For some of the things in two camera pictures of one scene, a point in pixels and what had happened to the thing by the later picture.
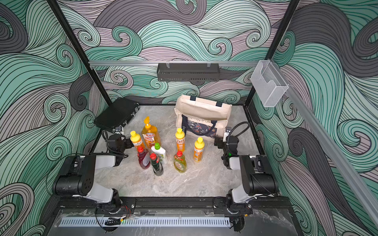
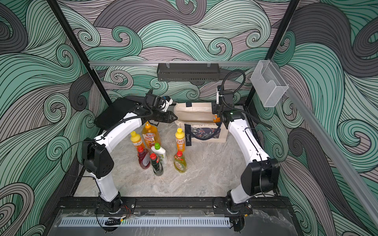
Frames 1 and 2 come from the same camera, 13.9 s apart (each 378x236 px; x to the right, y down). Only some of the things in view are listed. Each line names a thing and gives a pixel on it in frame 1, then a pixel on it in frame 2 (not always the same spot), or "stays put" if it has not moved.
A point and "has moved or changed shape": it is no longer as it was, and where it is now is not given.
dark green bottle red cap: [157, 166] stays put
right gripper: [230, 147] to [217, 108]
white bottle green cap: [160, 151] stays put
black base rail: [174, 206] stays put
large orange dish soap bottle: [150, 135] stays put
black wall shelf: [188, 72] stays put
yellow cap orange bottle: [199, 150] to [216, 119]
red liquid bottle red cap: [144, 158] stays put
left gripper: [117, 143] to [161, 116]
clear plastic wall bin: [269, 86] stays put
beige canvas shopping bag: [199, 117] has moved or changed shape
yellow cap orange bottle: [180, 140] stays put
